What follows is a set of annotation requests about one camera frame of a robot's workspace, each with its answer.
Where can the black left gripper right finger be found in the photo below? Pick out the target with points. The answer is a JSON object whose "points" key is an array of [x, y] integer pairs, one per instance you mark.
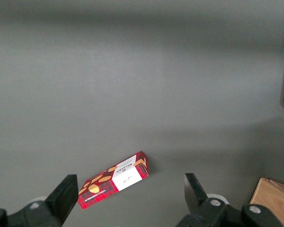
{"points": [[198, 205]]}

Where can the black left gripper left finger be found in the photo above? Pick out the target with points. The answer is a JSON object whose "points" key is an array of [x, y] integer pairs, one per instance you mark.
{"points": [[59, 198]]}

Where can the oak wooden drawer cabinet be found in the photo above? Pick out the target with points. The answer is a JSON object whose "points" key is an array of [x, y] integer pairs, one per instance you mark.
{"points": [[274, 203]]}

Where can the red tartan shortbread box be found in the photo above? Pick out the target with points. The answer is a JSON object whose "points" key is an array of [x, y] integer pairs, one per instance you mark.
{"points": [[123, 179]]}

